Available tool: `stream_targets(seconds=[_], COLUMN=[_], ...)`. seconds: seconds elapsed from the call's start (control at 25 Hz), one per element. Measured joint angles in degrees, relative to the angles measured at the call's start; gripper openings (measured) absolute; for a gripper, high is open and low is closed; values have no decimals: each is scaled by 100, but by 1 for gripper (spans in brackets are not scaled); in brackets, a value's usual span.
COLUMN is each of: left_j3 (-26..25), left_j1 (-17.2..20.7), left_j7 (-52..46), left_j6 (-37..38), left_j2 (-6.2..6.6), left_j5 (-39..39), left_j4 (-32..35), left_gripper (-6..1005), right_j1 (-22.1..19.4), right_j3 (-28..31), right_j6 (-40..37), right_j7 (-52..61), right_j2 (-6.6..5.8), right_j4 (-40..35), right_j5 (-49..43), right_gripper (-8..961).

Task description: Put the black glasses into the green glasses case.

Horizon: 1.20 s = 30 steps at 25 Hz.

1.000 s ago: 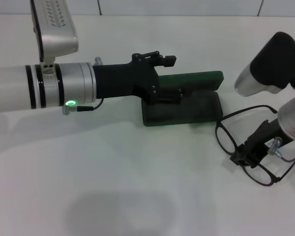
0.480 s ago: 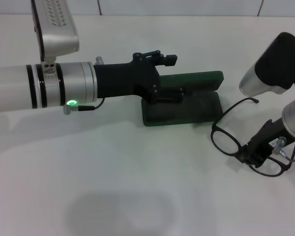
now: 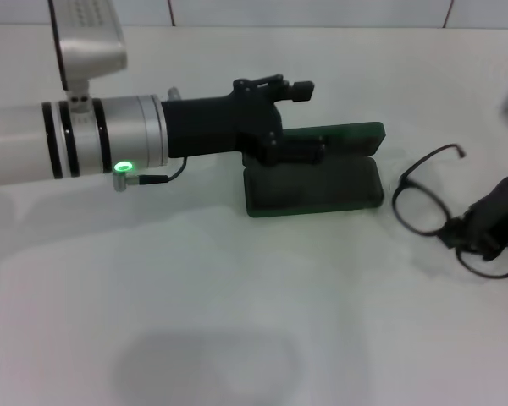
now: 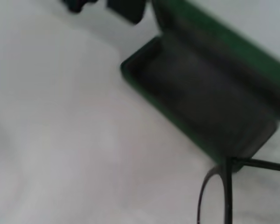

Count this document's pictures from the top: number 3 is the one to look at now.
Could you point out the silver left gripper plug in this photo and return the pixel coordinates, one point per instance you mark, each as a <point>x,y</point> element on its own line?
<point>174,94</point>

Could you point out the green glasses case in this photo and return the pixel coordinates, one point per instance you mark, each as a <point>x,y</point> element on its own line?
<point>313,190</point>

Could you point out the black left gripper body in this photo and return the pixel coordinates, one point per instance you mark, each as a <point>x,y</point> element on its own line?
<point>211,127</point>

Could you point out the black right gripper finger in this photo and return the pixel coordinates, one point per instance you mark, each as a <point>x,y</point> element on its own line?
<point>459,232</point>
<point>491,249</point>

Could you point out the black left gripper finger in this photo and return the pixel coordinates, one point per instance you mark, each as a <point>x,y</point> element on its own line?
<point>300,153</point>
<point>302,91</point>

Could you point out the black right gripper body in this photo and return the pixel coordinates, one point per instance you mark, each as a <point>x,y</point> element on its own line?
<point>504,207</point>

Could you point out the black glasses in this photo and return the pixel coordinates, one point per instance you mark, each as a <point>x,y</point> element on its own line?
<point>400,186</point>

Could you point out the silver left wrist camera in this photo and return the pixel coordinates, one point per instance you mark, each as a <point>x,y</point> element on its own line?
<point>89,46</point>

